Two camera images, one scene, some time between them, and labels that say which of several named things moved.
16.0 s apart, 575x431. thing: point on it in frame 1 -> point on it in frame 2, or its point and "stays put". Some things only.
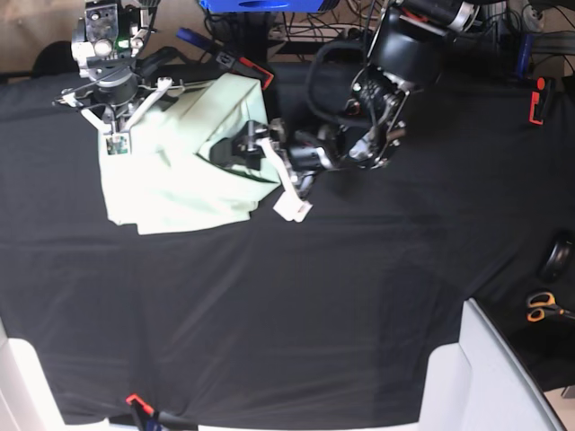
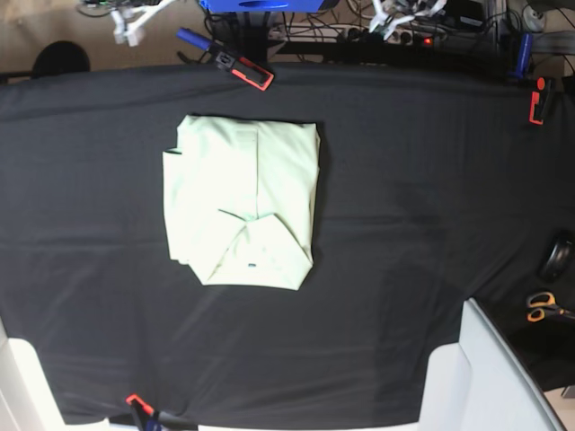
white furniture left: x=26 y=400 stays put
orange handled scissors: x=544 y=301 stays put
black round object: x=558 y=261 stays put
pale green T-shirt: x=153 y=176 -> x=241 y=200
